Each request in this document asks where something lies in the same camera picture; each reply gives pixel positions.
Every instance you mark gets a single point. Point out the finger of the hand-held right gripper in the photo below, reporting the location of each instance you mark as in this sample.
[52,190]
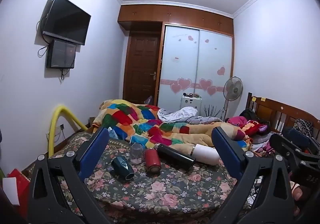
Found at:
[285,144]

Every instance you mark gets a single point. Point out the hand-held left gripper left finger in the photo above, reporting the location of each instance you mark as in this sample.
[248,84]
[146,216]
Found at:
[94,152]

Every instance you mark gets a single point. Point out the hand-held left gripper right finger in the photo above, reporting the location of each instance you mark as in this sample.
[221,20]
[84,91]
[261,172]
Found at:
[228,154]

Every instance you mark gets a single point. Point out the white thermos cup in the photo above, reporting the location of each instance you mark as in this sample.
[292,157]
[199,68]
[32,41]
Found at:
[206,154]

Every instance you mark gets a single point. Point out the dark green faceted cup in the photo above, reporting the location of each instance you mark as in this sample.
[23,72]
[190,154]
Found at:
[122,168]

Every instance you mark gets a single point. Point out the clear glass cup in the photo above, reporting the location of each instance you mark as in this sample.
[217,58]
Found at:
[136,153]

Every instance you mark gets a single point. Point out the black thermos cup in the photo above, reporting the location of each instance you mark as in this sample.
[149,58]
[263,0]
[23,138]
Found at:
[175,157]

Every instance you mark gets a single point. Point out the red cup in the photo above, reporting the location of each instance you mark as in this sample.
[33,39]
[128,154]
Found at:
[152,161]

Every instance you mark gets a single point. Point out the person's right hand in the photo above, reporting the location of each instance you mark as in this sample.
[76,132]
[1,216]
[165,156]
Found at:
[297,195]

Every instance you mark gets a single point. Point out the black white dotted bag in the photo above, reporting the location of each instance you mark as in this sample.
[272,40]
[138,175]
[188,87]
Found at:
[303,127]

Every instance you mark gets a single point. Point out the blue white packet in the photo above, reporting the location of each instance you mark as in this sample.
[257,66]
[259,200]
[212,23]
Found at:
[115,134]

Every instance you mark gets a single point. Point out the pink clothing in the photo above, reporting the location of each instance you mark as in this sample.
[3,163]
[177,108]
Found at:
[236,121]

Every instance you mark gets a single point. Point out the wooden bed headboard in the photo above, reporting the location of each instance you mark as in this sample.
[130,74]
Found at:
[272,111]

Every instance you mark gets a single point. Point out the red plush toy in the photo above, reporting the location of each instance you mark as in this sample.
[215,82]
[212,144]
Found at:
[253,127]

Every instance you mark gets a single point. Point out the small white appliance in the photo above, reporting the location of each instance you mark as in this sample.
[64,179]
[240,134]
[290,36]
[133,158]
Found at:
[191,105]

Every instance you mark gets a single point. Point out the colourful patchwork quilt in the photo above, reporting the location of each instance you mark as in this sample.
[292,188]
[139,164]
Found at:
[150,124]

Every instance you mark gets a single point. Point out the floral bed sheet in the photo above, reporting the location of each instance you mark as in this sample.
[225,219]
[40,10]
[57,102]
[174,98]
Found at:
[175,189]

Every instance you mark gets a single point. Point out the standing electric fan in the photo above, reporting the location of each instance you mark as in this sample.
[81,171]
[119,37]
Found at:
[233,88]

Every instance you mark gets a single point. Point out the grey blanket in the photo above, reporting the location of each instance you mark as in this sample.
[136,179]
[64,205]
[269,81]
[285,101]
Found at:
[175,115]

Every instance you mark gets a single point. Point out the purple plastic bag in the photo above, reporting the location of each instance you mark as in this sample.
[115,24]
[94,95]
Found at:
[149,100]

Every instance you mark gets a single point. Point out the red box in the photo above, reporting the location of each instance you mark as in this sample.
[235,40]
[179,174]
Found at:
[23,184]

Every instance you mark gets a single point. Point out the white paper sheet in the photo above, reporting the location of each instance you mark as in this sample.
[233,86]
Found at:
[10,190]

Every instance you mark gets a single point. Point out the brown wooden door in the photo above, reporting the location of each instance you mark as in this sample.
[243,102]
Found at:
[141,68]

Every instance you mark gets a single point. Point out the frosted sliding door wardrobe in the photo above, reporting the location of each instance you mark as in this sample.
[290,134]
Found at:
[197,63]

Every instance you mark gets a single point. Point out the brown overhead cabinet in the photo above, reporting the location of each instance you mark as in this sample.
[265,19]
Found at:
[175,16]

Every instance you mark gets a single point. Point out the wall socket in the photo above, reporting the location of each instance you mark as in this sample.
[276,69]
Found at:
[61,127]

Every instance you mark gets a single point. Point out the small black wall monitor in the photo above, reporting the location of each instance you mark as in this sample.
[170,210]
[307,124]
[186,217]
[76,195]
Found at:
[61,54]

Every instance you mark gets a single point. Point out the black wall television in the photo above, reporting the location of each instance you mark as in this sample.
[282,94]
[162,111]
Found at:
[66,20]

